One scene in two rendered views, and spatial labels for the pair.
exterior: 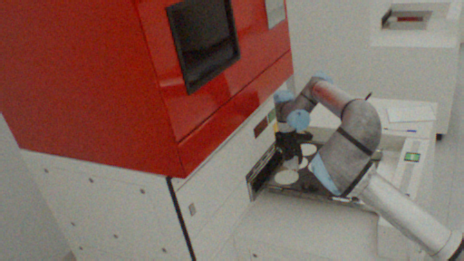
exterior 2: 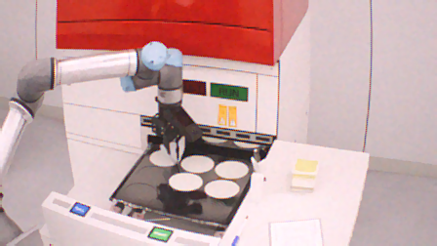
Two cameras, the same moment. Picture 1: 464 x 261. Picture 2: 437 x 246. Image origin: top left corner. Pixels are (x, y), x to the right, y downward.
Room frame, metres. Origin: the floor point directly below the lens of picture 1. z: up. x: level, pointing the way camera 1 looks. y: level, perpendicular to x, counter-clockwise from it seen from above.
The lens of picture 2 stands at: (1.20, -1.71, 1.93)
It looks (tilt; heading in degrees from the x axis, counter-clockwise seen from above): 28 degrees down; 80
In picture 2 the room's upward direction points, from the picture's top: straight up
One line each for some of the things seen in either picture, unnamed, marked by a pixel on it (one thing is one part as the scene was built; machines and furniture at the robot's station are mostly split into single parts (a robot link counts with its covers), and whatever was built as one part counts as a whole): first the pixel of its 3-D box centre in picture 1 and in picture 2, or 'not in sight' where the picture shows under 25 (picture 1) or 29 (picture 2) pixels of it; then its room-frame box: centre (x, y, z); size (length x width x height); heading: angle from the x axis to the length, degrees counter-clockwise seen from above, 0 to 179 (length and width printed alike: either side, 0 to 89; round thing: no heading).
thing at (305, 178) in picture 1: (320, 166); (185, 182); (1.39, -0.13, 0.90); 0.34 x 0.34 x 0.01; 62
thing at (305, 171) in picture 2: not in sight; (304, 176); (1.70, -0.33, 1.00); 0.07 x 0.07 x 0.07; 64
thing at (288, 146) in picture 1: (287, 142); (169, 116); (1.36, -0.01, 1.05); 0.09 x 0.08 x 0.12; 125
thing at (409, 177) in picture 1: (406, 191); (122, 241); (1.16, -0.43, 0.89); 0.55 x 0.09 x 0.14; 152
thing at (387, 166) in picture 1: (384, 179); not in sight; (1.28, -0.38, 0.87); 0.36 x 0.08 x 0.03; 152
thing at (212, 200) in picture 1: (246, 159); (152, 102); (1.33, 0.15, 1.02); 0.82 x 0.03 x 0.40; 152
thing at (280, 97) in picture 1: (285, 106); (169, 68); (1.36, -0.02, 1.21); 0.09 x 0.08 x 0.11; 19
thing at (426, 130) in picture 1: (365, 126); (303, 220); (1.69, -0.40, 0.89); 0.62 x 0.35 x 0.14; 62
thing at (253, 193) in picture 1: (274, 162); (203, 148); (1.48, 0.06, 0.89); 0.44 x 0.02 x 0.10; 152
